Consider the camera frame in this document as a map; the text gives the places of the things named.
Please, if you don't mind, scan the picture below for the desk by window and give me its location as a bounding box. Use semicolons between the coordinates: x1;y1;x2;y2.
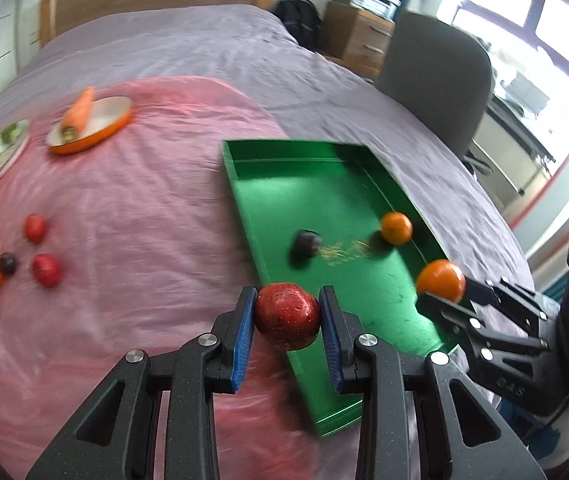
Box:
470;96;554;205

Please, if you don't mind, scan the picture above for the wooden nightstand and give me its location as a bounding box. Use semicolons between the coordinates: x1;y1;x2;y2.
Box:
319;2;395;79

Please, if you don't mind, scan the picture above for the grey office chair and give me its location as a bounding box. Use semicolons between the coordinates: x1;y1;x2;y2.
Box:
375;12;495;157

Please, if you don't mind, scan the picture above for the black backpack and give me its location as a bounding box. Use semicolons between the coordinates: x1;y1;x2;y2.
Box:
274;0;322;51

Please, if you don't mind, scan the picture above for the pink plastic sheet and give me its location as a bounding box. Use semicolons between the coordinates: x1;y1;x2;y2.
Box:
0;75;326;480

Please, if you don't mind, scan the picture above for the orange oval dish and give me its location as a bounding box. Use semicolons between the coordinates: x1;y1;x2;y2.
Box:
46;96;132;155

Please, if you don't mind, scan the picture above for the dark plum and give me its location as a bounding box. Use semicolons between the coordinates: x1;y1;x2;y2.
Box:
290;230;323;264
0;252;19;276

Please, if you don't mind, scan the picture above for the carrot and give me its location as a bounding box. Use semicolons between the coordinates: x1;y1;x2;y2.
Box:
60;87;94;143

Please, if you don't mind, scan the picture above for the red apple top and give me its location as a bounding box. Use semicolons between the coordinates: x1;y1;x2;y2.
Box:
23;214;48;244

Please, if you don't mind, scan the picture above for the red apple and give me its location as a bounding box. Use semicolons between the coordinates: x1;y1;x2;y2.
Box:
254;283;321;351
30;252;63;288
23;214;48;244

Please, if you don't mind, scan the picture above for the small bok choy piece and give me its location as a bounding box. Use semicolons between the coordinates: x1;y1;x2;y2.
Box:
0;122;21;145

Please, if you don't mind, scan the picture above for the purple bed sheet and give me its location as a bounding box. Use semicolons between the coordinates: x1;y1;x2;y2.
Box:
0;6;533;285

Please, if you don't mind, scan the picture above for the green tray box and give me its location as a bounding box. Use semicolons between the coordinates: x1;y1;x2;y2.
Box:
220;138;475;437

